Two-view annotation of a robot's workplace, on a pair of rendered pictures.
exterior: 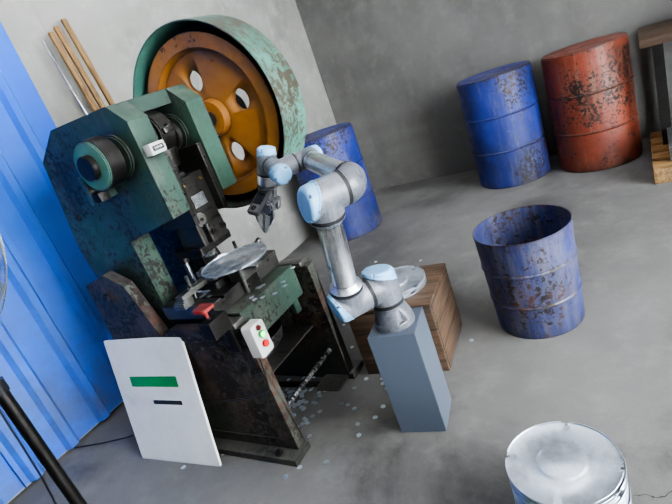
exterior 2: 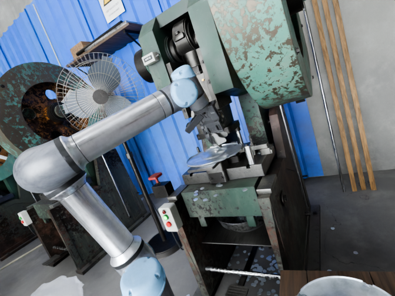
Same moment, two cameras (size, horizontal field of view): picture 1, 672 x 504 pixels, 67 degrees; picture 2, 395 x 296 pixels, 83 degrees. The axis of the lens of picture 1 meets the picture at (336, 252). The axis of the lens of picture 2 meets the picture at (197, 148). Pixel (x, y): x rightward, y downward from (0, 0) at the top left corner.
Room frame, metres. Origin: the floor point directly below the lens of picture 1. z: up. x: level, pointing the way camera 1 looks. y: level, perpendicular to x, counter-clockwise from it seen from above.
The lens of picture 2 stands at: (1.89, -0.67, 1.06)
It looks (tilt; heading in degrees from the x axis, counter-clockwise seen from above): 11 degrees down; 87
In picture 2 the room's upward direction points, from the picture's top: 19 degrees counter-clockwise
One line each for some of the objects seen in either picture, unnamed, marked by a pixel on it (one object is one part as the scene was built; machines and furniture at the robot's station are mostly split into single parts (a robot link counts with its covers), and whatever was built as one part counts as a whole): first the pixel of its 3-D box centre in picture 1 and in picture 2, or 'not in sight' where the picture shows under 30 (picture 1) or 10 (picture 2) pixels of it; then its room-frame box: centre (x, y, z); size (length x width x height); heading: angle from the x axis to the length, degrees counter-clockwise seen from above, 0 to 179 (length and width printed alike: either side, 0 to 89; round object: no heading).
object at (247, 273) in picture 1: (249, 273); (214, 170); (1.99, 0.37, 0.72); 0.25 x 0.14 x 0.14; 54
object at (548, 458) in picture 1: (561, 461); not in sight; (1.02, -0.37, 0.25); 0.29 x 0.29 x 0.01
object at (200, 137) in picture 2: (204, 246); (218, 131); (2.09, 0.51, 0.86); 0.20 x 0.16 x 0.05; 144
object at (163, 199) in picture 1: (186, 256); (229, 131); (2.18, 0.63, 0.83); 0.79 x 0.43 x 1.34; 54
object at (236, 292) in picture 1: (223, 284); (228, 164); (2.09, 0.51, 0.68); 0.45 x 0.30 x 0.06; 144
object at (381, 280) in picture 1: (380, 284); (147, 289); (1.66, -0.11, 0.62); 0.13 x 0.12 x 0.14; 109
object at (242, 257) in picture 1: (234, 260); (214, 154); (2.02, 0.41, 0.78); 0.29 x 0.29 x 0.01
